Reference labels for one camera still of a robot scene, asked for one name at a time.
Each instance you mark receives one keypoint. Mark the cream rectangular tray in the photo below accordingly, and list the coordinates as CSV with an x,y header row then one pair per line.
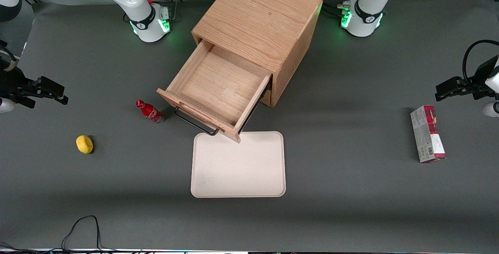
x,y
237,164

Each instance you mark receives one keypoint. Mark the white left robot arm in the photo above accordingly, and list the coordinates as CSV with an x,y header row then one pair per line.
x,y
366,23

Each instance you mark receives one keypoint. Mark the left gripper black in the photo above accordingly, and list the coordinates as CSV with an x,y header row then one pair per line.
x,y
482,75

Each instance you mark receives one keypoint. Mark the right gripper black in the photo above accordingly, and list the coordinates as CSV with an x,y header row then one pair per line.
x,y
10,82

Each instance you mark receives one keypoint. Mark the yellow lemon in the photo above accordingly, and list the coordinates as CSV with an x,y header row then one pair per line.
x,y
84,144

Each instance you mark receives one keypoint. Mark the grey and red carton box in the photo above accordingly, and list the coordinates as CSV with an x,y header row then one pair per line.
x,y
427,135

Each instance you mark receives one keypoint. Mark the wooden drawer cabinet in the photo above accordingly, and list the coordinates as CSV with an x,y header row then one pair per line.
x,y
257,16

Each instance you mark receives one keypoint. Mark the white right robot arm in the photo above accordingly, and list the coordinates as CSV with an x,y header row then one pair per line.
x,y
132,0

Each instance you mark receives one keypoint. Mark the red cola bottle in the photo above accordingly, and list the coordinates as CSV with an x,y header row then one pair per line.
x,y
150,112

